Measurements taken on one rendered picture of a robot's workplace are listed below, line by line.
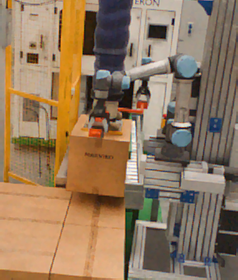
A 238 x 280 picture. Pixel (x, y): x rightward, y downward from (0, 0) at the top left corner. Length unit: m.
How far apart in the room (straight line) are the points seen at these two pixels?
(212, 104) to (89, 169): 0.91
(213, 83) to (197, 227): 1.01
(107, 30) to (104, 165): 0.88
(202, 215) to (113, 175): 0.68
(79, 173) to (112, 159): 0.25
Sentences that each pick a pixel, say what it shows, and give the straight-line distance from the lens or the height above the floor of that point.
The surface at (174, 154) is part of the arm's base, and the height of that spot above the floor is 1.06.
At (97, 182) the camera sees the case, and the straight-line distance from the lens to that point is 3.35.
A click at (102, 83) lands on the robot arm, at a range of 2.85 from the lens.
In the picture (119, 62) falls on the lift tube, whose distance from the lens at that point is 3.37.
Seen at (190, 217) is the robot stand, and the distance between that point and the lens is 3.50.
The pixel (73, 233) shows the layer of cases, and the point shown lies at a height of 0.54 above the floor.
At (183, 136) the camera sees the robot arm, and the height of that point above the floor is 1.22.
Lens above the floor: 1.99
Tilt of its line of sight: 19 degrees down
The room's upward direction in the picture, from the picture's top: 5 degrees clockwise
